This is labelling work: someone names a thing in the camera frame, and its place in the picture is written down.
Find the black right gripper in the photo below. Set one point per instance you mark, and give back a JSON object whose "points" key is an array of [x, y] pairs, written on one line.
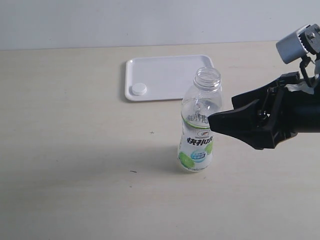
{"points": [[293, 105]]}

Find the clear plastic water bottle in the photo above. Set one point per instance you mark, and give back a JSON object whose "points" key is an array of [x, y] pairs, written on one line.
{"points": [[202, 99]]}

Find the white bottle cap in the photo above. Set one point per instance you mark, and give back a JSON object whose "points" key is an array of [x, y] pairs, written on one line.
{"points": [[139, 89]]}

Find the white rectangular tray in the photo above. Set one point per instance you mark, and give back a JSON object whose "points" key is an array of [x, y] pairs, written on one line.
{"points": [[166, 77]]}

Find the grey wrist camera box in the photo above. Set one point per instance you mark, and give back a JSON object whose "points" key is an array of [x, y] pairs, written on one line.
{"points": [[299, 43]]}

